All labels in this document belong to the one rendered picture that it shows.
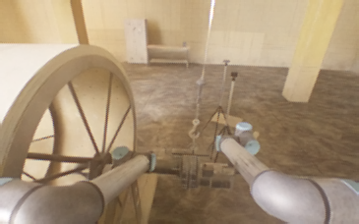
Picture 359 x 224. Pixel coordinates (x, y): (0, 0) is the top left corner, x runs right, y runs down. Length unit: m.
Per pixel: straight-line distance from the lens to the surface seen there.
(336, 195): 0.58
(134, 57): 8.58
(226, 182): 1.39
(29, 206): 0.50
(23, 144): 0.88
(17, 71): 0.98
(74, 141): 2.54
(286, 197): 0.53
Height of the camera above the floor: 1.89
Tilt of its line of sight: 28 degrees down
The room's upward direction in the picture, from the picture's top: 1 degrees clockwise
